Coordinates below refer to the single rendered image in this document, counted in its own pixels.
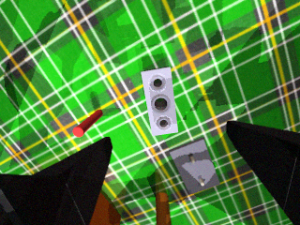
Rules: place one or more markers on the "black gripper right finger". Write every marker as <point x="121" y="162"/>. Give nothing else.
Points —
<point x="274" y="156"/>

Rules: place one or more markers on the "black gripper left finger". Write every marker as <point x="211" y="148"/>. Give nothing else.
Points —
<point x="64" y="193"/>

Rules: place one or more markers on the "orange cylinder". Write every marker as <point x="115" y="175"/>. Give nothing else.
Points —
<point x="163" y="209"/>

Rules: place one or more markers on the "red peg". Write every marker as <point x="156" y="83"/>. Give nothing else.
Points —
<point x="83" y="127"/>

